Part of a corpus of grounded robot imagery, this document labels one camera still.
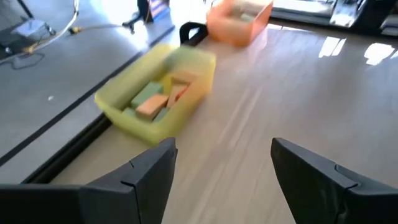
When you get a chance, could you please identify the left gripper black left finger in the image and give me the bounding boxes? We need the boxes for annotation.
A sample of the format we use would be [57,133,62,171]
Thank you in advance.
[0,138,178,224]

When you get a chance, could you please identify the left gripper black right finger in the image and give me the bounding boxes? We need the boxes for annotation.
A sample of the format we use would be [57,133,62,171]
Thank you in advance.
[270,138,398,224]

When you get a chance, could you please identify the salmon medium wooden block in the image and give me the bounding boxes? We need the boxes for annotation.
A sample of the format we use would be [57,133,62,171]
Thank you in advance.
[135,94,170,121]

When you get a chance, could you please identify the tan medium wooden block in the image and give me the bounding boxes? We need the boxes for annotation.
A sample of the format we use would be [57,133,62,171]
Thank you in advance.
[167,83,189,109]

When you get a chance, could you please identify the yellow plastic bin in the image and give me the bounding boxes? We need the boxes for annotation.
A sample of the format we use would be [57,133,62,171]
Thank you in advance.
[94,43,217,146]

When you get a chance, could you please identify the black floor tape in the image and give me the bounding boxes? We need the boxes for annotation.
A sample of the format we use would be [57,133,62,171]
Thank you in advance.
[0,26,175,166]

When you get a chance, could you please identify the black table clamp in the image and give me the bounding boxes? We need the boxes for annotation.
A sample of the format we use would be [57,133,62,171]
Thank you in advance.
[179,21,209,47]

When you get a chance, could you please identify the black stand legs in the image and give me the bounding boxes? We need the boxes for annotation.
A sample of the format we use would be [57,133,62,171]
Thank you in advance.
[122,0,156,34]

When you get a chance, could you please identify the orange plastic bin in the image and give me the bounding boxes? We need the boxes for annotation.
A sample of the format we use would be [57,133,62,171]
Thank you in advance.
[205,0,274,47]

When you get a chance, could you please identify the grey equipment cart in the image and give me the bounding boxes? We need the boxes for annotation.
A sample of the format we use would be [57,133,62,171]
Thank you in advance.
[329,0,398,35]

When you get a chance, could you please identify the blue wooden cart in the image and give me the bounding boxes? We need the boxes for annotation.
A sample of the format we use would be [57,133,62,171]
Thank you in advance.
[146,0,171,19]

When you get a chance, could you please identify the grey floor equipment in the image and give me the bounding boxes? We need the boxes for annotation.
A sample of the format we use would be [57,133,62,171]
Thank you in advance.
[0,0,57,60]

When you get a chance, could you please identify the black aluminium table frame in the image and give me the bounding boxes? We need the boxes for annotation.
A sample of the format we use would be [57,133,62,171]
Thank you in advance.
[21,29,208,184]

